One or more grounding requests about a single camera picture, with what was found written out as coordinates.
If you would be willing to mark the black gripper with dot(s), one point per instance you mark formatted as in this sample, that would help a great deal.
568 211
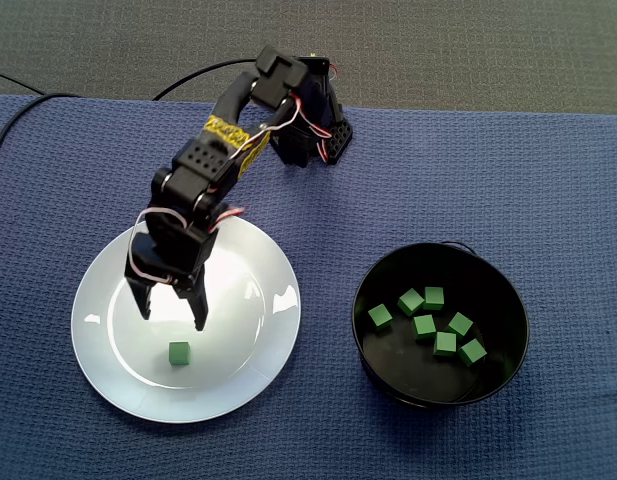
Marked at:
164 276

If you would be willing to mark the green cube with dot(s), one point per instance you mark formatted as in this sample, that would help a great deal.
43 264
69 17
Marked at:
411 301
433 298
424 326
380 316
179 353
460 324
472 352
445 343

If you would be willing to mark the black robot arm with stickers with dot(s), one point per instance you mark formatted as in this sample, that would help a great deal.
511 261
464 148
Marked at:
208 165

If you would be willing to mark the white round plate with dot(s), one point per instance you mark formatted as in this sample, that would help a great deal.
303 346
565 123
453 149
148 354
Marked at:
238 350

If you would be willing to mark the black metal bucket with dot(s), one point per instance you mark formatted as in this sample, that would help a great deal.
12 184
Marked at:
428 380

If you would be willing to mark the blue woven table cloth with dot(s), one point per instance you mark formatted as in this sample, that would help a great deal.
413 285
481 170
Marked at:
563 200

